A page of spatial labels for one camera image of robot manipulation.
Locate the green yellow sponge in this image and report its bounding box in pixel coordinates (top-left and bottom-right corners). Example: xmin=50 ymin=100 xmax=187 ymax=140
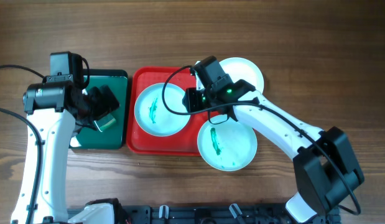
xmin=94 ymin=113 xmax=116 ymax=132

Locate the white plate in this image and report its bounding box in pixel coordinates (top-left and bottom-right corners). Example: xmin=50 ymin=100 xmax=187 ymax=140
xmin=134 ymin=83 xmax=190 ymax=137
xmin=220 ymin=57 xmax=264 ymax=93
xmin=197 ymin=115 xmax=257 ymax=172

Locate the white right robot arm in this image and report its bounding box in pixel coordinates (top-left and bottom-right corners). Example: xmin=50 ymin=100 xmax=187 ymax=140
xmin=183 ymin=56 xmax=364 ymax=223

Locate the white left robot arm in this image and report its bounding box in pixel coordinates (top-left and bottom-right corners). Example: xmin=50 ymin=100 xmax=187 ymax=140
xmin=11 ymin=52 xmax=120 ymax=223

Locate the green water tray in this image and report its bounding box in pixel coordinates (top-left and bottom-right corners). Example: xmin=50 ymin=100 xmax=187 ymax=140
xmin=70 ymin=69 xmax=129 ymax=149

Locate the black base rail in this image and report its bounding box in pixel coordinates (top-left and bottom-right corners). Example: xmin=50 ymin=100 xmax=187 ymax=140
xmin=67 ymin=202 xmax=341 ymax=224

